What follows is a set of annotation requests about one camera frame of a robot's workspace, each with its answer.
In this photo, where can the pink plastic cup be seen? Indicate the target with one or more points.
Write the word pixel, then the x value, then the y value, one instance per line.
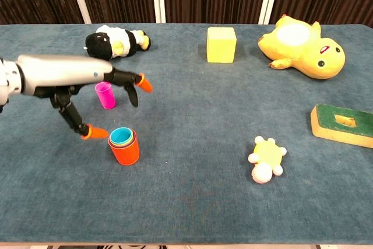
pixel 107 98

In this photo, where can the black white penguin plush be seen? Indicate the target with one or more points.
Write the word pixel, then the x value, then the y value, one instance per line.
pixel 99 46

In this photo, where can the yellow foam cube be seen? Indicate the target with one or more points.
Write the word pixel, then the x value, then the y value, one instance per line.
pixel 221 47

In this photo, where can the light blue plastic cup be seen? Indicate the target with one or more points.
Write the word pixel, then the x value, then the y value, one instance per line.
pixel 120 136

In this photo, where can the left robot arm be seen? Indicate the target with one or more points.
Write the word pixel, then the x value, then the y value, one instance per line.
pixel 8 85

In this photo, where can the green wooden block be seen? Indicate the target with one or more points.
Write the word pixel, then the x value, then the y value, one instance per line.
pixel 323 117

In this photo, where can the yellow duck plush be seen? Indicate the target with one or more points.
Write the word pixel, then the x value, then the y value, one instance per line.
pixel 309 53

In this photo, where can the small yellow turtle toy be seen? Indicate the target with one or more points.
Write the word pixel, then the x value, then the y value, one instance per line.
pixel 268 152

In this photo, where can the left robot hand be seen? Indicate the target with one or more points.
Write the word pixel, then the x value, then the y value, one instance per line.
pixel 58 71

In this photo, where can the yellow plastic cup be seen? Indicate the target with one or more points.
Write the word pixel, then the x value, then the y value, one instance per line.
pixel 133 138

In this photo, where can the orange plastic cup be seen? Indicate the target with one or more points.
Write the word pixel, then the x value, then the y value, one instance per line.
pixel 125 155

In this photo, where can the teal table cloth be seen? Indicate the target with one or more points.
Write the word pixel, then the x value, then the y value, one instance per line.
pixel 204 202

